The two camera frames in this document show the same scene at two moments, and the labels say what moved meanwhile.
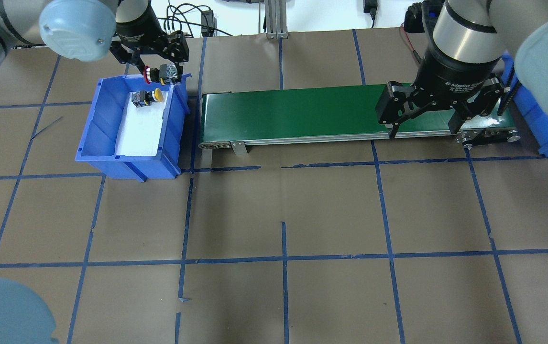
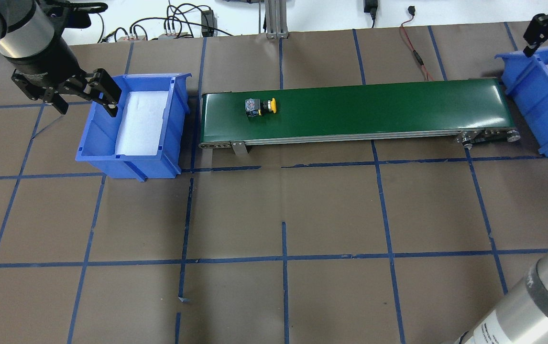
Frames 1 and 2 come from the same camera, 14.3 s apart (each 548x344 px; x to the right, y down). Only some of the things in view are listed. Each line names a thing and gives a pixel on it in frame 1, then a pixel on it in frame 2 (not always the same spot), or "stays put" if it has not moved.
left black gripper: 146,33 → 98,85
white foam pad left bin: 139,128 stays put
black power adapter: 208,24 stays put
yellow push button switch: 143,98 → 254,107
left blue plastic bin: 134,128 stays put
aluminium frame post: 276,19 stays put
